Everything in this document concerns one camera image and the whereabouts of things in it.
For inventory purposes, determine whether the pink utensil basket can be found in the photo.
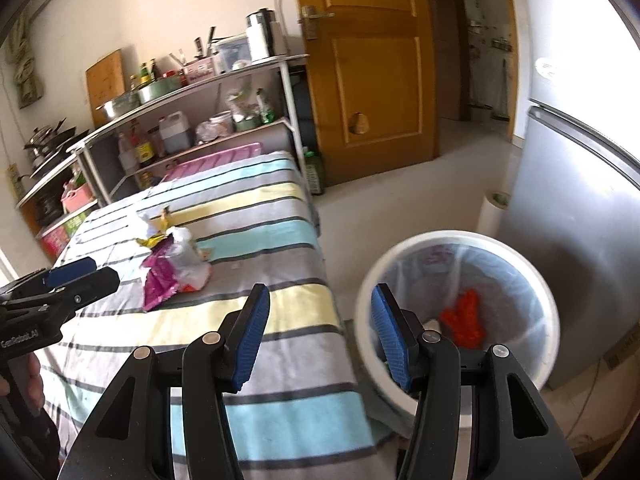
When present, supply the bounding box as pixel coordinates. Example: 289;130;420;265
183;56;216;84

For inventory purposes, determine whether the silver refrigerator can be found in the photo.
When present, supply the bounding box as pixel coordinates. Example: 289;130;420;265
498;0;639;388

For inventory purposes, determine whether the pink storage basket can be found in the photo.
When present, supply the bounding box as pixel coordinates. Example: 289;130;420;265
61;182;94;214

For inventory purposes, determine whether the green plastic bottle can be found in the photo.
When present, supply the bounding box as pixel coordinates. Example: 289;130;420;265
304;146;326;196

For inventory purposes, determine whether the sauce bottle yellow label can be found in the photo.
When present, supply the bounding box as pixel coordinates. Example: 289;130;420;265
129;120;156;167

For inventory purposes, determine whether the white metal shelf rack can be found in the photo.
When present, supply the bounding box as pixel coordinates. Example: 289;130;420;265
68;54;306;206

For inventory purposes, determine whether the steel basin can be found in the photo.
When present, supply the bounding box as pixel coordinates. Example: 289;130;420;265
96;91;140;122

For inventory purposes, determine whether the red plastic trash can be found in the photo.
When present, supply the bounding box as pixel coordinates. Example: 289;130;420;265
438;289;486;350

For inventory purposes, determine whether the striped tablecloth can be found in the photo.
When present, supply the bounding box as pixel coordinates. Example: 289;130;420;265
38;152;398;479

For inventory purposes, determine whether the green bowl on shelf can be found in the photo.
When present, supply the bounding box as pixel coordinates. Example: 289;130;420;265
137;75;182;104

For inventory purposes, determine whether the wooden cutting board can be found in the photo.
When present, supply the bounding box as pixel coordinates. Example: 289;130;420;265
86;49;125;128

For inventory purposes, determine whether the cardboard box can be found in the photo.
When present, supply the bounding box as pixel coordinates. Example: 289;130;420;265
603;323;640;370

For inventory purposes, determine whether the magenta snack wrapper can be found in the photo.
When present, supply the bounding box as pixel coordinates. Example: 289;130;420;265
141;236;179;312

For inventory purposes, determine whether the wooden door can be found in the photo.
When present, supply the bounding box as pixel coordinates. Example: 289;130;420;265
298;0;439;185

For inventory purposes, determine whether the white oil jug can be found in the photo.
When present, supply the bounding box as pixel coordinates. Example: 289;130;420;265
158;110;193;154

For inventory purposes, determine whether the clear plastic storage box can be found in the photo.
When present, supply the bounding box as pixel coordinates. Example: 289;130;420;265
213;34;252;75

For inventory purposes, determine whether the white bin liner bag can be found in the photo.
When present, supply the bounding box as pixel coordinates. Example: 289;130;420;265
374;240;547;378

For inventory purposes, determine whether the white plastic bag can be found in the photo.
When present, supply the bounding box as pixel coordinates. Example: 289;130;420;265
165;226;212;292

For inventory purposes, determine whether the white paper roll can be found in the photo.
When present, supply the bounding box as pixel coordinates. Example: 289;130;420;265
475;190;511;237

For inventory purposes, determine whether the white electric kettle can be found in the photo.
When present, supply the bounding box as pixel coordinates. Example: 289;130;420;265
246;8;288;62

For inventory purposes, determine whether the white round trash bin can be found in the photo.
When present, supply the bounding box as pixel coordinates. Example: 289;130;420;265
355;230;560;434

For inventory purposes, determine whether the person's left hand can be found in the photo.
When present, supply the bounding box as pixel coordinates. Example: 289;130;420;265
10;352;46;412

